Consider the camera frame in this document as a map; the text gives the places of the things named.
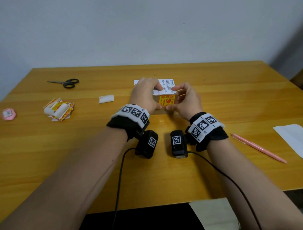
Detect person's right hand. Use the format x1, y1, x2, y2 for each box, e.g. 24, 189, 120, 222
165, 82, 204, 121

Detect person's left hand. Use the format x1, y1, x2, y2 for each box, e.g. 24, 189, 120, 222
129, 77, 164, 115

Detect brown cardboard box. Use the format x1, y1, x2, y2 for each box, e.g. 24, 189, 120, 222
134, 78, 178, 115

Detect stack of yellow stickers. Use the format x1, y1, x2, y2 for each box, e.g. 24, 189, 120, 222
43, 98, 74, 122

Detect person's left forearm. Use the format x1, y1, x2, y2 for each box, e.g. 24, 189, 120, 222
0, 127, 129, 230

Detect person's right forearm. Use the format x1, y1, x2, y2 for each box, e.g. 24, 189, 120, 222
206, 138, 303, 230

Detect pink pen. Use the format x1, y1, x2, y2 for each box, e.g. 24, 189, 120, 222
230, 133, 288, 164

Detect white paper sheet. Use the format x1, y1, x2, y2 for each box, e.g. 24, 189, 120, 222
273, 124, 303, 159

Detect black left wrist strap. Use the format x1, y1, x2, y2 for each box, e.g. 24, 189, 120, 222
106, 104, 151, 142

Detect black wrist strap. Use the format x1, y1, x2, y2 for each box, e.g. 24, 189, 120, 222
106, 104, 151, 142
185, 112, 229, 152

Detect black right wrist strap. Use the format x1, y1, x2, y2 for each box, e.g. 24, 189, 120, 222
185, 112, 229, 152

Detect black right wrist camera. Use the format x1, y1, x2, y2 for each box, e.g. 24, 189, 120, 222
170, 130, 189, 159

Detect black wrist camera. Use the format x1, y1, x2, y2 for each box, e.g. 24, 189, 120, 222
135, 130, 159, 160
170, 130, 189, 159

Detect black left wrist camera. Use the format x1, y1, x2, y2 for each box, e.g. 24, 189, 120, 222
135, 130, 159, 160

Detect black right camera cable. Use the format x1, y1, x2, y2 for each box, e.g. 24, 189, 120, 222
188, 151, 262, 230

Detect black camera cable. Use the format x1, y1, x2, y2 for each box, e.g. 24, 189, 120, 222
111, 148, 137, 230
188, 151, 262, 230

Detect black handled scissors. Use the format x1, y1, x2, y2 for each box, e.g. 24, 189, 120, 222
47, 78, 80, 89

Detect black left camera cable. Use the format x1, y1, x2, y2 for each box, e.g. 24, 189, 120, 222
111, 148, 137, 230

